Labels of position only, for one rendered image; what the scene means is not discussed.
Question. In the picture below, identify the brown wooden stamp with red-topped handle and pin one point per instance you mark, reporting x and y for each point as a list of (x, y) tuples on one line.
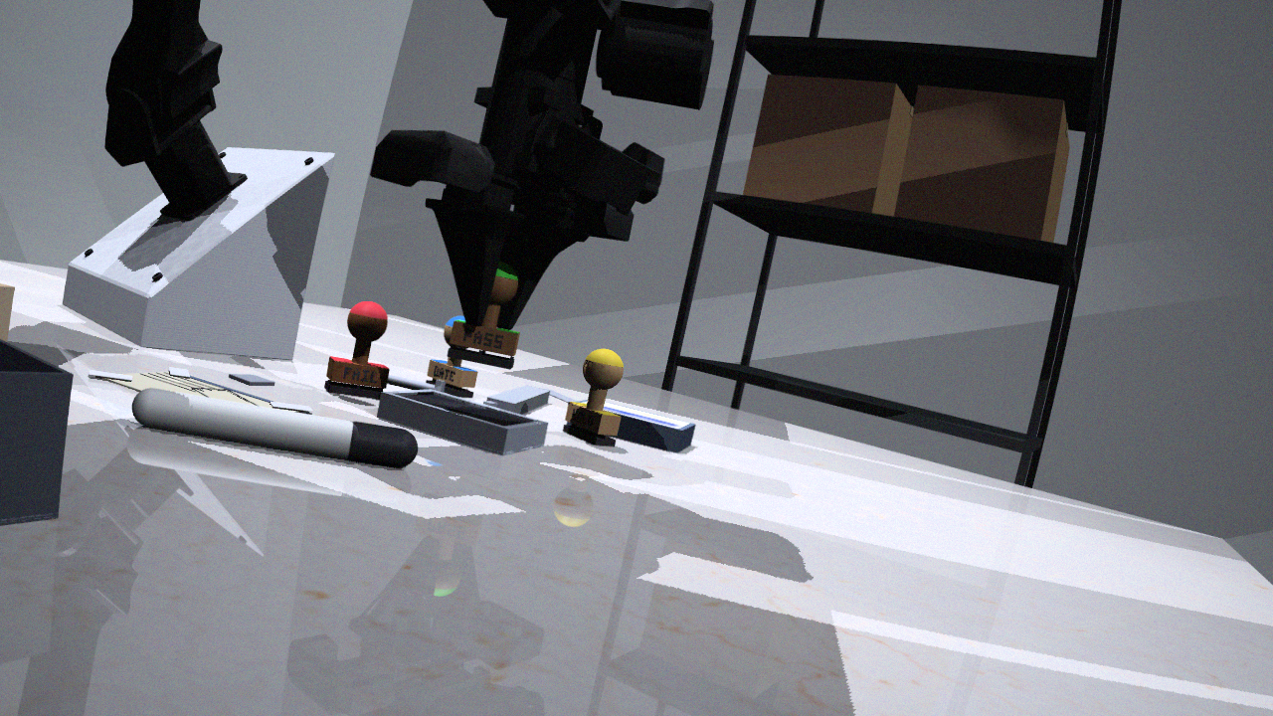
[(367, 322)]

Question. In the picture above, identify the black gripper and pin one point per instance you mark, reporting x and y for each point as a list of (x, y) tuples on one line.
[(484, 179)]

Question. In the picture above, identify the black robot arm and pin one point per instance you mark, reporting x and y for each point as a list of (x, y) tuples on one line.
[(161, 76)]

